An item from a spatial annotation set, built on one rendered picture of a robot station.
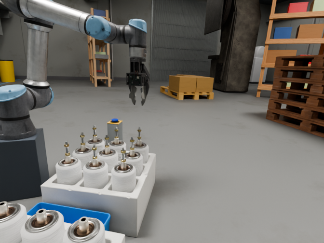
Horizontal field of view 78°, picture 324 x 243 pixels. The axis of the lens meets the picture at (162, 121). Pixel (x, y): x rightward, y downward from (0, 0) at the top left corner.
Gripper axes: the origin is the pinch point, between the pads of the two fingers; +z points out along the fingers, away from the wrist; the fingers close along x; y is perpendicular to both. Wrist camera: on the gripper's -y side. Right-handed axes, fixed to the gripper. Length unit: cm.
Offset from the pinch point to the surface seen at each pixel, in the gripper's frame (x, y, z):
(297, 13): 209, -408, -132
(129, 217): 7, 31, 38
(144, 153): 4.1, 3.3, 24.9
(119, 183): 1.8, 28.7, 26.1
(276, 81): 123, -190, -3
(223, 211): 44, 8, 47
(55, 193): -23, 33, 32
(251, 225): 56, 14, 47
